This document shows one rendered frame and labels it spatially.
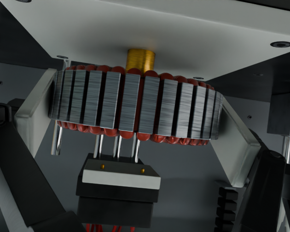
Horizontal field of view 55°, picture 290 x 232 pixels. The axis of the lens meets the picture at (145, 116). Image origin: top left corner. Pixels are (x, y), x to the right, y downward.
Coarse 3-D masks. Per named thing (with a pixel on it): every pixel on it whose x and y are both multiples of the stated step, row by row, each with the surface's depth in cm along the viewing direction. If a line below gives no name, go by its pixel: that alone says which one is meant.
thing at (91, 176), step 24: (96, 144) 33; (120, 144) 33; (96, 168) 22; (120, 168) 23; (144, 168) 25; (96, 192) 23; (120, 192) 24; (144, 192) 24; (96, 216) 23; (120, 216) 24; (144, 216) 24
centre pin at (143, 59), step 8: (136, 48) 18; (128, 56) 19; (136, 56) 18; (144, 56) 18; (152, 56) 19; (128, 64) 19; (136, 64) 18; (144, 64) 18; (152, 64) 19; (144, 72) 18
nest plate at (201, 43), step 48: (0, 0) 13; (48, 0) 12; (96, 0) 12; (144, 0) 12; (192, 0) 12; (48, 48) 22; (96, 48) 20; (144, 48) 18; (192, 48) 17; (240, 48) 16; (288, 48) 14
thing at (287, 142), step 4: (284, 136) 37; (284, 140) 36; (288, 140) 36; (284, 144) 36; (288, 144) 36; (284, 148) 36; (288, 148) 36; (284, 152) 36; (288, 152) 36; (284, 156) 36; (288, 156) 36; (288, 160) 36
